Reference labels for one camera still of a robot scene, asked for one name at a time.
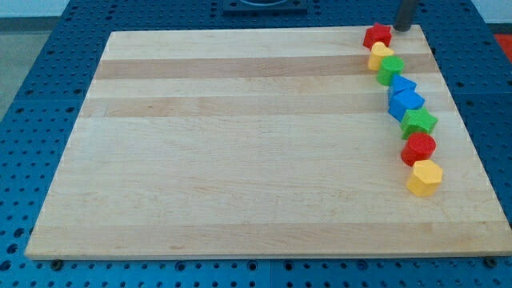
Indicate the yellow heart block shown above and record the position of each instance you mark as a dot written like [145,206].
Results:
[378,52]

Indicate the wooden board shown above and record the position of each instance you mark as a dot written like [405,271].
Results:
[260,143]

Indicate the blue cube block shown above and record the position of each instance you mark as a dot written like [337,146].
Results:
[402,101]

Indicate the blue triangle block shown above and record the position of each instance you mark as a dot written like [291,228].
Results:
[398,84]

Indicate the green cylinder block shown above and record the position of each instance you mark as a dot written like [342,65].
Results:
[390,66]

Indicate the green star block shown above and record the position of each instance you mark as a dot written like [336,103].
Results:
[417,121]

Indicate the red cylinder block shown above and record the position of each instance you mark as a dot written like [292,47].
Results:
[419,146]

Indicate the red star block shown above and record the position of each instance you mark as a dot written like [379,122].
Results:
[377,33]

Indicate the yellow hexagon block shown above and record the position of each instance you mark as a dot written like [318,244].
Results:
[425,178]

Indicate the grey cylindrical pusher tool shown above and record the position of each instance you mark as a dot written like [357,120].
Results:
[405,15]

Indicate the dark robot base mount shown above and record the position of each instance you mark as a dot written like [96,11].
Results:
[263,6]

